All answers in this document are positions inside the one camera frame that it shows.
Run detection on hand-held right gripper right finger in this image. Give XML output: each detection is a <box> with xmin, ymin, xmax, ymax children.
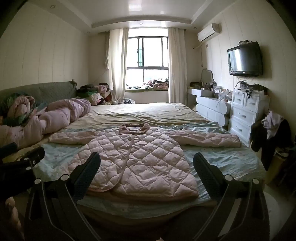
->
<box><xmin>193</xmin><ymin>152</ymin><xmax>270</xmax><ymax>241</ymax></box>

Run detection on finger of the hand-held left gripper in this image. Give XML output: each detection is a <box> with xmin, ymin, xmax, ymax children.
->
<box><xmin>0</xmin><ymin>142</ymin><xmax>18</xmax><ymax>160</ymax></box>
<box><xmin>0</xmin><ymin>146</ymin><xmax>45</xmax><ymax>183</ymax></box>

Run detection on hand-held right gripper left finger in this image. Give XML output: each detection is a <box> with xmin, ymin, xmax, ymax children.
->
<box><xmin>24</xmin><ymin>152</ymin><xmax>102</xmax><ymax>241</ymax></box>

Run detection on pink quilted jacket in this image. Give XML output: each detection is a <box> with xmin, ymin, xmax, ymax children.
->
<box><xmin>48</xmin><ymin>123</ymin><xmax>242</xmax><ymax>202</ymax></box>

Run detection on pile of clothes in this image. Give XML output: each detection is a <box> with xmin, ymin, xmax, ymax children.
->
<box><xmin>77</xmin><ymin>83</ymin><xmax>116</xmax><ymax>106</ymax></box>

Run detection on clothes on windowsill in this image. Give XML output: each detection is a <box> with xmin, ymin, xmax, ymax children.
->
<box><xmin>143</xmin><ymin>79</ymin><xmax>169</xmax><ymax>90</ymax></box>

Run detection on pink green floral quilt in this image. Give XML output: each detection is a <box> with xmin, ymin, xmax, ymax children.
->
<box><xmin>0</xmin><ymin>93</ymin><xmax>37</xmax><ymax>127</ymax></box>

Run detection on pink duvet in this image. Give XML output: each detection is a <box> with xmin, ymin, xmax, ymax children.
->
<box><xmin>0</xmin><ymin>96</ymin><xmax>92</xmax><ymax>149</ymax></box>

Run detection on white dressing table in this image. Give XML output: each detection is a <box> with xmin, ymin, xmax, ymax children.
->
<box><xmin>187</xmin><ymin>88</ymin><xmax>232</xmax><ymax>127</ymax></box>

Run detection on green headboard cover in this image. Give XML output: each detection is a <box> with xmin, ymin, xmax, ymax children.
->
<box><xmin>0</xmin><ymin>79</ymin><xmax>78</xmax><ymax>112</ymax></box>

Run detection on dark hanging garment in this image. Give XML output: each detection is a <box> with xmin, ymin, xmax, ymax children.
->
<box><xmin>251</xmin><ymin>111</ymin><xmax>294</xmax><ymax>172</ymax></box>

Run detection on white chest of drawers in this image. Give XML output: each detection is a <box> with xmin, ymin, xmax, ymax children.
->
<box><xmin>228</xmin><ymin>89</ymin><xmax>270</xmax><ymax>147</ymax></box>

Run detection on yellow container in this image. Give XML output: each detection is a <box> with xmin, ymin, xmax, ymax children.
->
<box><xmin>268</xmin><ymin>153</ymin><xmax>288</xmax><ymax>183</ymax></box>

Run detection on white round rug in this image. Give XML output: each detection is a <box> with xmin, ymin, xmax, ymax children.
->
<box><xmin>264</xmin><ymin>190</ymin><xmax>296</xmax><ymax>232</ymax></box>

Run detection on pale lilac garment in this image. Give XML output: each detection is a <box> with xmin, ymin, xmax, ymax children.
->
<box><xmin>261</xmin><ymin>111</ymin><xmax>284</xmax><ymax>139</ymax></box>

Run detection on bed with beige sheet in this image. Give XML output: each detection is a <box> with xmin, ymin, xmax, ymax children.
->
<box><xmin>0</xmin><ymin>102</ymin><xmax>266</xmax><ymax>223</ymax></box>

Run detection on clutter on dressing table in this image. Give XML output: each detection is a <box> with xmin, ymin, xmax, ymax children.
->
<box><xmin>190</xmin><ymin>81</ymin><xmax>232</xmax><ymax>100</ymax></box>

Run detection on cloud-shaped vanity mirror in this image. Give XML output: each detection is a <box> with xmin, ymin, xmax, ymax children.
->
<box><xmin>201</xmin><ymin>68</ymin><xmax>214</xmax><ymax>84</ymax></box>

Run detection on clutter on chest of drawers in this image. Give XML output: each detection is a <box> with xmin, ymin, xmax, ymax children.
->
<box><xmin>238</xmin><ymin>81</ymin><xmax>268</xmax><ymax>93</ymax></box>

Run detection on cream curtain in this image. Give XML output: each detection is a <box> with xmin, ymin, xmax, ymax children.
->
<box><xmin>167</xmin><ymin>27</ymin><xmax>187</xmax><ymax>105</ymax></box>
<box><xmin>107</xmin><ymin>28</ymin><xmax>129</xmax><ymax>103</ymax></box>

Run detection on air conditioner pipe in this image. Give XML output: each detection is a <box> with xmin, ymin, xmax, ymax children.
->
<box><xmin>193</xmin><ymin>43</ymin><xmax>207</xmax><ymax>68</ymax></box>

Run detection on window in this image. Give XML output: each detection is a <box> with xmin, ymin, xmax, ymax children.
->
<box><xmin>126</xmin><ymin>36</ymin><xmax>169</xmax><ymax>85</ymax></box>

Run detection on white air conditioner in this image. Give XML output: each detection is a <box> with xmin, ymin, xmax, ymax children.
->
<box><xmin>197</xmin><ymin>23</ymin><xmax>222</xmax><ymax>42</ymax></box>

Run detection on black wall television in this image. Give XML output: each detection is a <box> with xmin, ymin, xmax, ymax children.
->
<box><xmin>227</xmin><ymin>41</ymin><xmax>263</xmax><ymax>77</ymax></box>

